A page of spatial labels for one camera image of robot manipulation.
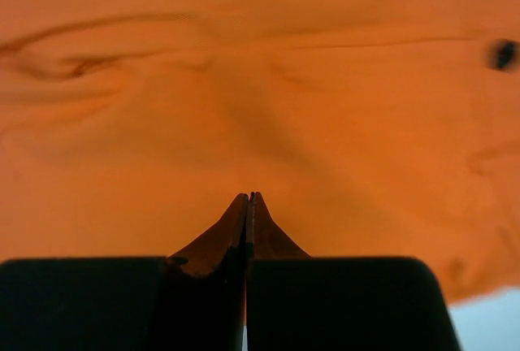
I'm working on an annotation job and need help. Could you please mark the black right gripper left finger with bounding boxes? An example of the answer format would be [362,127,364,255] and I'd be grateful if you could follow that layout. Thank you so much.
[1,194,248,350]

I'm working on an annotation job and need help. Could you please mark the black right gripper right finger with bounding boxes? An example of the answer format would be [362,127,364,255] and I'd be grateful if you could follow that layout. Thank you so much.
[245,193,460,351]

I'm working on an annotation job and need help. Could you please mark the orange trousers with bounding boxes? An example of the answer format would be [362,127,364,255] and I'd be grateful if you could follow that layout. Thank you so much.
[1,0,519,301]

